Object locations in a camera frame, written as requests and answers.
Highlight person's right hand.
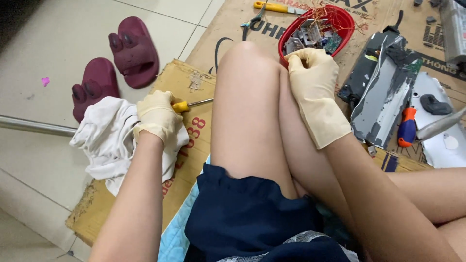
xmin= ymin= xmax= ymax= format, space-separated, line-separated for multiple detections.
xmin=284 ymin=47 xmax=341 ymax=110

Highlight person's left hand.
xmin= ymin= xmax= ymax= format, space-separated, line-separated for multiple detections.
xmin=133 ymin=90 xmax=185 ymax=147

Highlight yellow handled screwdriver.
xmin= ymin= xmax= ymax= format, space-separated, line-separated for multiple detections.
xmin=171 ymin=98 xmax=214 ymax=113

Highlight maroon claw slipper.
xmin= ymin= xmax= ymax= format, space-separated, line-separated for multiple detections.
xmin=71 ymin=57 xmax=121 ymax=124
xmin=108 ymin=16 xmax=160 ymax=90

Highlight red printed cardboard sheet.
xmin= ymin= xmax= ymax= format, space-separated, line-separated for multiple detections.
xmin=65 ymin=59 xmax=217 ymax=247

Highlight white cloth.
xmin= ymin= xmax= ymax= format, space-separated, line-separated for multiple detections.
xmin=69 ymin=96 xmax=190 ymax=197

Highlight person's legs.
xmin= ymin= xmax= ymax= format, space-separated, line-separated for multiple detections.
xmin=210 ymin=41 xmax=466 ymax=262

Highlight black printed cardboard sheet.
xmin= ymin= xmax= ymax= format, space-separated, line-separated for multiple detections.
xmin=185 ymin=0 xmax=466 ymax=173

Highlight silver metal pipe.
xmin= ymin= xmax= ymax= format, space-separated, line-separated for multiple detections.
xmin=0 ymin=115 xmax=78 ymax=138

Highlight light blue quilted mat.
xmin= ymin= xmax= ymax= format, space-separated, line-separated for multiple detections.
xmin=158 ymin=154 xmax=212 ymax=262

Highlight navy blue shorts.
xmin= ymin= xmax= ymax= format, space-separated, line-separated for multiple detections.
xmin=184 ymin=163 xmax=352 ymax=262

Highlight heap of circuit board parts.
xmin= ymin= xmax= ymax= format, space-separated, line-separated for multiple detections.
xmin=285 ymin=19 xmax=343 ymax=56

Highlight red plastic basket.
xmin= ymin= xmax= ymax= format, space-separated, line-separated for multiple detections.
xmin=278 ymin=4 xmax=356 ymax=70

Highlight torn grey metal casing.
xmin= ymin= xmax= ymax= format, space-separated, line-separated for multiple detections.
xmin=337 ymin=31 xmax=424 ymax=150

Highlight orange and blue screwdriver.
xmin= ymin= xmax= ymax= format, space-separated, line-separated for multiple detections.
xmin=397 ymin=93 xmax=418 ymax=148

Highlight dark grey rubber piece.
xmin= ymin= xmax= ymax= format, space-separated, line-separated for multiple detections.
xmin=420 ymin=94 xmax=453 ymax=116

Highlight grey metal rod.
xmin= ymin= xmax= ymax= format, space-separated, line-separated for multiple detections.
xmin=416 ymin=106 xmax=466 ymax=141

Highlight silver metal panel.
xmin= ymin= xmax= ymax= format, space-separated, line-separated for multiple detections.
xmin=411 ymin=71 xmax=466 ymax=169

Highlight silver metal device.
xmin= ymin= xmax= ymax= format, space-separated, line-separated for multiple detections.
xmin=439 ymin=0 xmax=466 ymax=71

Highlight blue handled pliers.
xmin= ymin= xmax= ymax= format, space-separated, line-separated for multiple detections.
xmin=240 ymin=0 xmax=269 ymax=28

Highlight yellow handled knife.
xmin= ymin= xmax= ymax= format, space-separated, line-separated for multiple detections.
xmin=253 ymin=1 xmax=309 ymax=15

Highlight tangle of copper wire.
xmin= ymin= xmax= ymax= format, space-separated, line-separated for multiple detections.
xmin=305 ymin=0 xmax=372 ymax=35

